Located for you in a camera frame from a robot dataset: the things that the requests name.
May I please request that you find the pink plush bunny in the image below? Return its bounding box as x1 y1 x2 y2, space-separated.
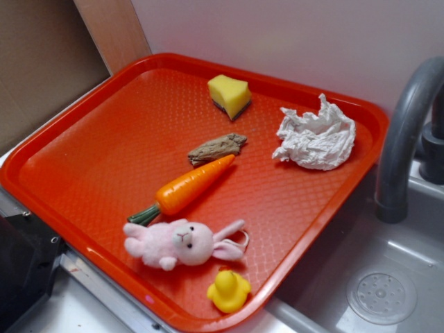
123 219 250 271

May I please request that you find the yellow sponge piece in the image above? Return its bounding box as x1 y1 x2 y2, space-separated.
207 74 252 121

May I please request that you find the orange plastic tray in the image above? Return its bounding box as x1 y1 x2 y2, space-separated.
1 53 389 332

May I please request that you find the yellow rubber duck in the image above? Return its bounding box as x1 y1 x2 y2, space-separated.
206 266 252 314

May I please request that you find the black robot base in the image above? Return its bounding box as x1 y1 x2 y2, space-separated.
1 212 65 332

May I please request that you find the brown cardboard panel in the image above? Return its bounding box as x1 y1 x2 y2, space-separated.
1 1 151 153

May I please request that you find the grey sink faucet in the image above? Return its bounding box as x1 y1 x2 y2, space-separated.
375 56 443 223

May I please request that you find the brown wood piece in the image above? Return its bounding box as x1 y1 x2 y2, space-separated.
187 133 248 167

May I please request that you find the orange toy carrot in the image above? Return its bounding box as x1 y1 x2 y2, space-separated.
127 154 235 226

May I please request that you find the crumpled white paper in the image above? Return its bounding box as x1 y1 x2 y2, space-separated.
272 93 357 171

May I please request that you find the grey plastic sink basin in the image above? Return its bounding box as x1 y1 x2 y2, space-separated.
268 157 444 333

